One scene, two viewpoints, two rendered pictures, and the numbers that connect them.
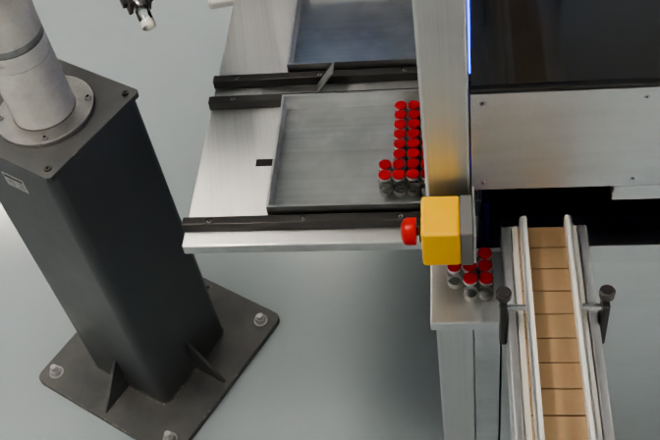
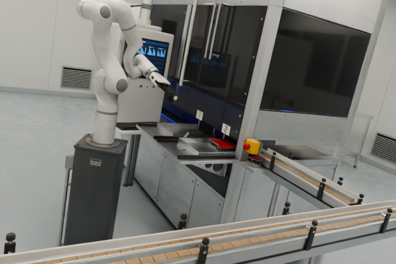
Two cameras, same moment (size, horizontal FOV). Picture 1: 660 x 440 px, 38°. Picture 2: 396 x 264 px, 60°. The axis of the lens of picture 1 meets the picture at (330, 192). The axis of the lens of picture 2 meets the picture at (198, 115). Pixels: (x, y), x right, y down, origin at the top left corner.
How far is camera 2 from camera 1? 1.60 m
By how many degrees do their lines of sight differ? 52
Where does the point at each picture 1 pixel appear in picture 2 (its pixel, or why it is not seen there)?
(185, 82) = (45, 197)
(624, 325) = (269, 191)
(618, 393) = not seen: hidden behind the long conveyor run
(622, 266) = not seen: hidden behind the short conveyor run
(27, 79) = (113, 123)
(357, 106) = (195, 142)
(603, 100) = (279, 115)
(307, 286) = not seen: hidden behind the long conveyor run
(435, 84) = (254, 106)
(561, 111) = (272, 116)
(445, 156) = (250, 128)
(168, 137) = (48, 211)
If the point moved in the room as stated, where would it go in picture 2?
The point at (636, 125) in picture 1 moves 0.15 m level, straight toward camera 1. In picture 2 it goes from (282, 122) to (295, 129)
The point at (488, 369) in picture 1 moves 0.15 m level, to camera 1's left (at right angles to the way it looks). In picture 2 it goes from (238, 214) to (222, 218)
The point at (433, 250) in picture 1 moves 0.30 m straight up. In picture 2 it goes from (254, 148) to (266, 98)
